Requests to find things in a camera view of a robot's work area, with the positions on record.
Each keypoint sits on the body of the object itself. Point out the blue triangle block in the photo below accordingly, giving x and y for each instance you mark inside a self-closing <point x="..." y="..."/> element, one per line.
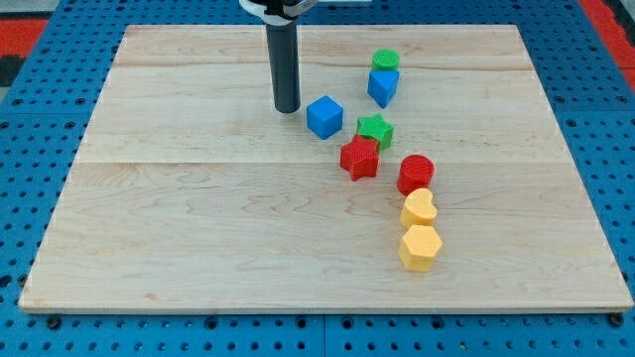
<point x="382" y="86"/>

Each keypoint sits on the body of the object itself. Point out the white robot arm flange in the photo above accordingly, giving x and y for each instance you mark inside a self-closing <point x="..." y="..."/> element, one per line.
<point x="277" y="12"/>

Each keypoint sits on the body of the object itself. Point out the red star block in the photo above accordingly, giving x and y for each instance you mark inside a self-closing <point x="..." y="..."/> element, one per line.
<point x="360" y="157"/>

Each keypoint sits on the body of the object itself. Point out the green star block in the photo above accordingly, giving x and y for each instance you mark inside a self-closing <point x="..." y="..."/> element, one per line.
<point x="377" y="128"/>

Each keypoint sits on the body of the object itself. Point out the blue cube block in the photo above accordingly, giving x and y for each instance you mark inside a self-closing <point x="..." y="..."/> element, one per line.
<point x="324" y="117"/>

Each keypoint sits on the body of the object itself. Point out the red cylinder block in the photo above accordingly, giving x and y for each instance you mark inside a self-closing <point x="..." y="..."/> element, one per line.
<point x="416" y="171"/>

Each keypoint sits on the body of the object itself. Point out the yellow heart block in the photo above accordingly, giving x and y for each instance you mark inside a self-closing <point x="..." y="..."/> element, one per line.
<point x="418" y="208"/>

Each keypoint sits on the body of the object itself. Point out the yellow hexagon block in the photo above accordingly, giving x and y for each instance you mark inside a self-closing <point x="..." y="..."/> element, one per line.
<point x="419" y="248"/>

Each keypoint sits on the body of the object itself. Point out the wooden board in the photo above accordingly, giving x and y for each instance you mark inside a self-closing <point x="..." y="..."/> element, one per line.
<point x="191" y="194"/>

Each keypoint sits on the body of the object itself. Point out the green cylinder block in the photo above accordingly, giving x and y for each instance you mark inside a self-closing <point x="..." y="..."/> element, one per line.
<point x="385" y="60"/>

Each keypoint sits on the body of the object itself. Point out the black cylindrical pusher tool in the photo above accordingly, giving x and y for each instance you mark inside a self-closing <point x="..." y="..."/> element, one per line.
<point x="282" y="42"/>

